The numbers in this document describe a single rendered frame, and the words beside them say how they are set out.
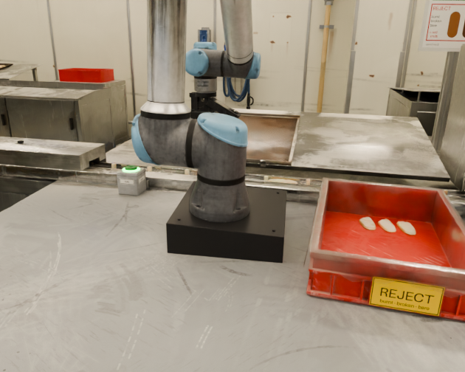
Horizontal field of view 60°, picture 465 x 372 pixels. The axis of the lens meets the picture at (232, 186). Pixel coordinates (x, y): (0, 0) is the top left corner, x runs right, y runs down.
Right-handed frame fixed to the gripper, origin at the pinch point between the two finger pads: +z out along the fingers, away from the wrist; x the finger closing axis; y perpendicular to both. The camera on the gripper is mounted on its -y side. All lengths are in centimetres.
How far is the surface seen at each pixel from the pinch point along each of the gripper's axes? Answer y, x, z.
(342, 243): -43, 36, 12
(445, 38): -87, -76, -38
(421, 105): -103, -164, 2
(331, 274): -39, 61, 6
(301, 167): -30.2, -8.8, 5.9
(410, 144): -71, -35, 1
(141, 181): 20.3, 14.0, 7.9
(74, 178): 47.5, 9.4, 10.3
